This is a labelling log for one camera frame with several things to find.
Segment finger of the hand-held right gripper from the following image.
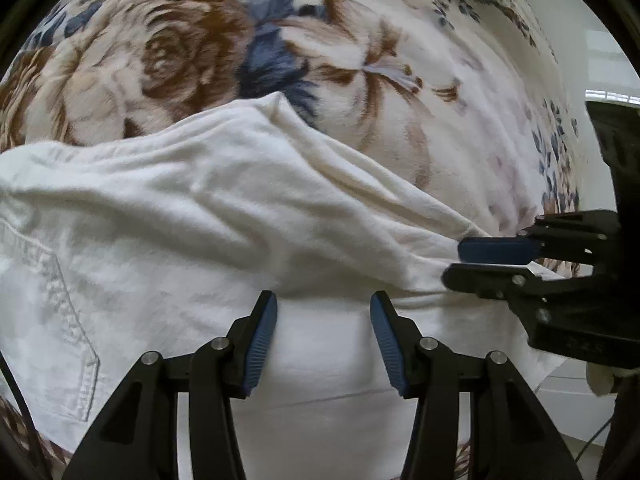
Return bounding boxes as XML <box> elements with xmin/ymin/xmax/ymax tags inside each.
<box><xmin>457</xmin><ymin>210</ymin><xmax>621</xmax><ymax>266</ymax></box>
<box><xmin>442</xmin><ymin>262</ymin><xmax>596</xmax><ymax>307</ymax></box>

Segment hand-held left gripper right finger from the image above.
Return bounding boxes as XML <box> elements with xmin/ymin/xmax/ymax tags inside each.
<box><xmin>369</xmin><ymin>290</ymin><xmax>583</xmax><ymax>480</ymax></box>

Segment floral blanket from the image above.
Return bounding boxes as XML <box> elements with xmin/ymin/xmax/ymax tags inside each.
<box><xmin>0</xmin><ymin>0</ymin><xmax>588</xmax><ymax>480</ymax></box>

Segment white pants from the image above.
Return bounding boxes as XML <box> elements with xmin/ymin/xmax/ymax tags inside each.
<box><xmin>0</xmin><ymin>94</ymin><xmax>568</xmax><ymax>480</ymax></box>

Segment person's right forearm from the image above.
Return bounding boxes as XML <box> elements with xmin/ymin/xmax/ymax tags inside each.
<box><xmin>586</xmin><ymin>360</ymin><xmax>621</xmax><ymax>397</ymax></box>

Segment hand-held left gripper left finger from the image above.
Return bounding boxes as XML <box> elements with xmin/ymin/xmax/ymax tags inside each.
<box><xmin>62</xmin><ymin>290</ymin><xmax>278</xmax><ymax>480</ymax></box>

